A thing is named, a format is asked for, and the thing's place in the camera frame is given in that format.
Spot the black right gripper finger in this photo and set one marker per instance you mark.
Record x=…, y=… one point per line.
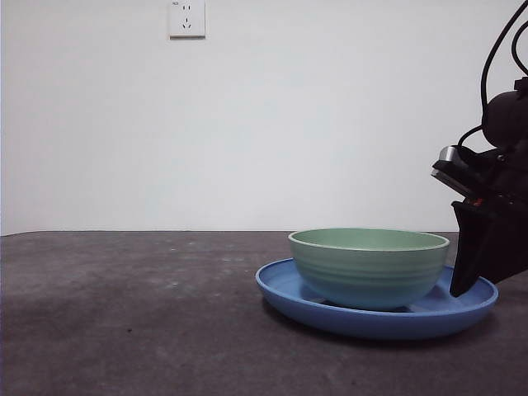
x=511, y=243
x=470, y=247

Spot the green ribbed bowl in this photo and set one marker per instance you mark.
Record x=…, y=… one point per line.
x=363, y=272

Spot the blue round plate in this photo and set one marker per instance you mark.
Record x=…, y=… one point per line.
x=350, y=323

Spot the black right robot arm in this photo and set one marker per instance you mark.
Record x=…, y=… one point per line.
x=507, y=119

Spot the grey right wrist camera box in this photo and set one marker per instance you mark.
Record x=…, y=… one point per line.
x=447, y=154

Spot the white wall socket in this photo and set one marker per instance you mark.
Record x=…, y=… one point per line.
x=187, y=24

